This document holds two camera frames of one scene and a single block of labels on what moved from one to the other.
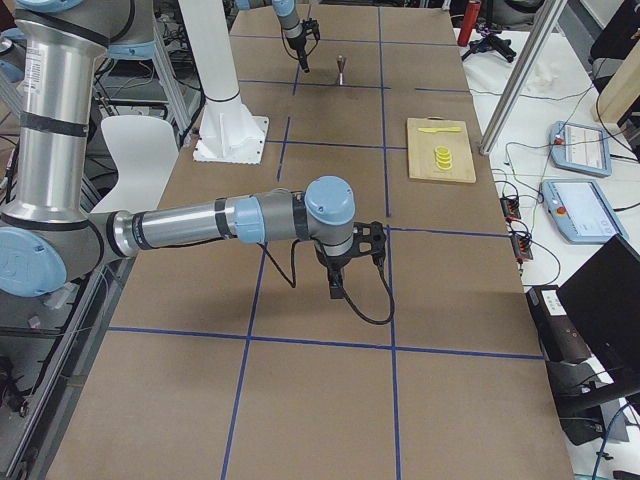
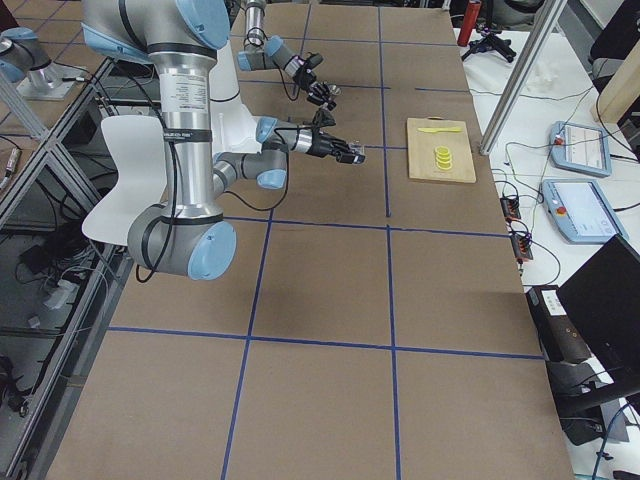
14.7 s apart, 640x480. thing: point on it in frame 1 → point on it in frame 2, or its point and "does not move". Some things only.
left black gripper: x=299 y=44 → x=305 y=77
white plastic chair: x=143 y=148 does not move
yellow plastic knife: x=440 y=129 does not move
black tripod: x=490 y=40 does not move
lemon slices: x=443 y=157 does not move
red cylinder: x=469 y=22 does not move
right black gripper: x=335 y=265 → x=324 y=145
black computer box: x=559 y=339 does not move
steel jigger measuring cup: x=341 y=60 → x=333 y=91
